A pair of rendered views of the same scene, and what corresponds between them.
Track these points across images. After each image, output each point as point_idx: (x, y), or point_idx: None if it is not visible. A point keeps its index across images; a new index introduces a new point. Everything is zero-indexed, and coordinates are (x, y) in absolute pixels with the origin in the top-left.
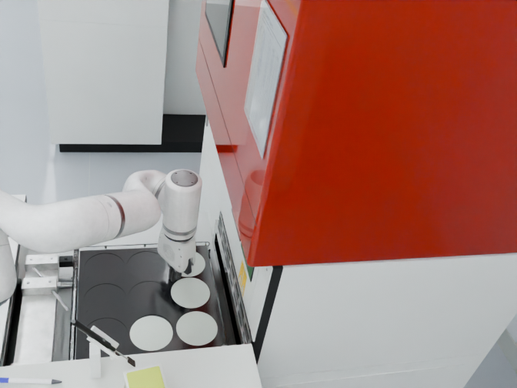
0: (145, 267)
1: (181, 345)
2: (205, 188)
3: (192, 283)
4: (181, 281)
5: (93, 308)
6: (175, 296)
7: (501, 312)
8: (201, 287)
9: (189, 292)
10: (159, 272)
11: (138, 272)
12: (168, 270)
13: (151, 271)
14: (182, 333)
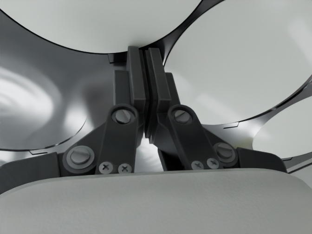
0: (12, 111)
1: (286, 163)
2: None
3: (229, 37)
4: (177, 65)
5: None
6: (203, 113)
7: None
8: (277, 24)
9: (240, 77)
10: (72, 93)
11: (25, 135)
12: (85, 61)
13: (45, 108)
14: (277, 152)
